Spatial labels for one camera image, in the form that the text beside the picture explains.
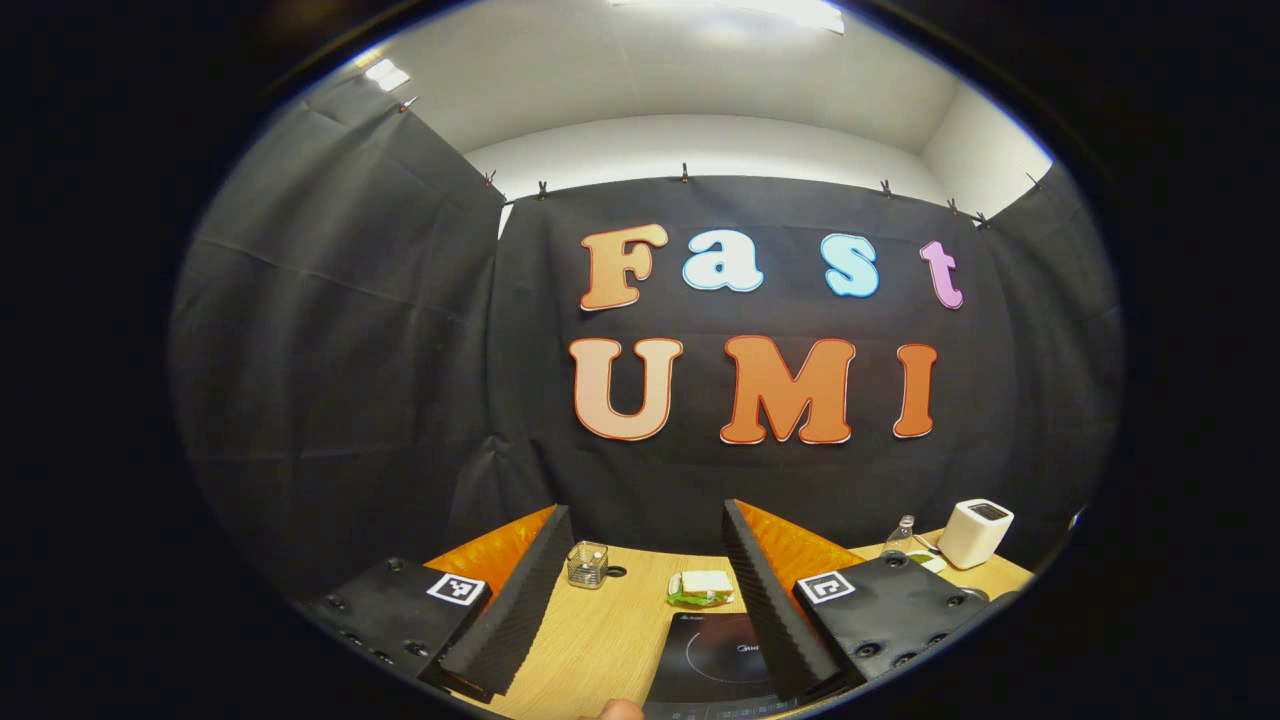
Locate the sandwich with lettuce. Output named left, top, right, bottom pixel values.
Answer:
left=667, top=571, right=736, bottom=609

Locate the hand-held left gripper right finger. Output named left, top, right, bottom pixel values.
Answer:
left=721, top=499, right=1019, bottom=706

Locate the black induction cooktop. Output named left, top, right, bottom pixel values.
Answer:
left=640, top=612, right=801, bottom=719

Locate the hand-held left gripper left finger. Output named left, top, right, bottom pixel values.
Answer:
left=290, top=505, right=577, bottom=706

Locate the large ceiling light panel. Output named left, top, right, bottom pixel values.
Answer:
left=610, top=0, right=846, bottom=36

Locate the row of black cloth clips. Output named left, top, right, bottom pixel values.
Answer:
left=395, top=95, right=1046, bottom=229

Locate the white toaster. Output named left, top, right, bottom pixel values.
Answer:
left=937, top=498, right=1015, bottom=571

